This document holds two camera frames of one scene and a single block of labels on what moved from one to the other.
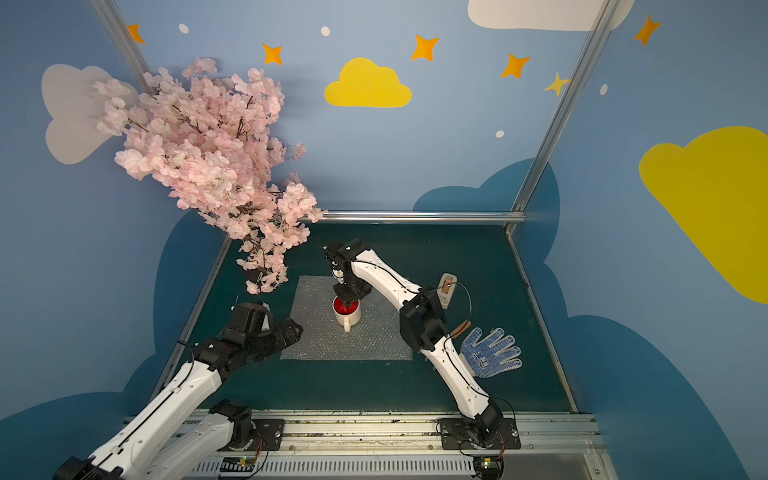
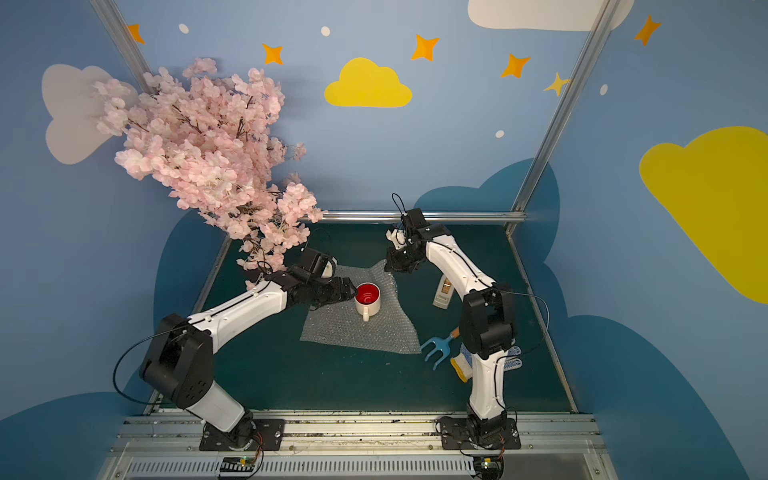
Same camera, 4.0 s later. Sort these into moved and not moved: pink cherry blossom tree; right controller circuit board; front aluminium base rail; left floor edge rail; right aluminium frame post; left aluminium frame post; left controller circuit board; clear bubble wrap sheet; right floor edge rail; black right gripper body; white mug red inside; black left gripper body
Moved: clear bubble wrap sheet; black right gripper body; black left gripper body; white mug red inside
Not moved: right floor edge rail; pink cherry blossom tree; left controller circuit board; left floor edge rail; left aluminium frame post; front aluminium base rail; right controller circuit board; right aluminium frame post
